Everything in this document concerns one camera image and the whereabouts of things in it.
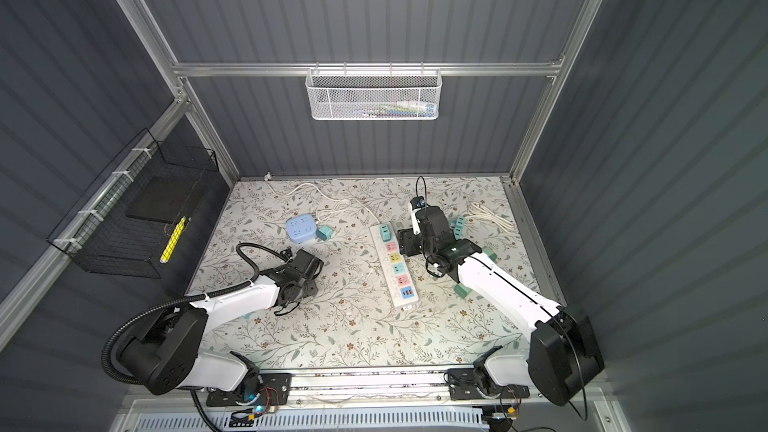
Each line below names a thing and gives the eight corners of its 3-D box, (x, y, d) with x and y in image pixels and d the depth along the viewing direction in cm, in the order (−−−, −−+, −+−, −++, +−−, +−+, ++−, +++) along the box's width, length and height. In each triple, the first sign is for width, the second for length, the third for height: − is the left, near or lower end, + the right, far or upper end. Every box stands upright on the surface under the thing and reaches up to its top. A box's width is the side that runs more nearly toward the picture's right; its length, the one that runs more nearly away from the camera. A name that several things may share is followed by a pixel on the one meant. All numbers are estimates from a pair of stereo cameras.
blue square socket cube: (284, 243, 104) (282, 238, 101) (290, 219, 110) (288, 214, 108) (313, 243, 104) (311, 238, 101) (318, 219, 110) (316, 214, 108)
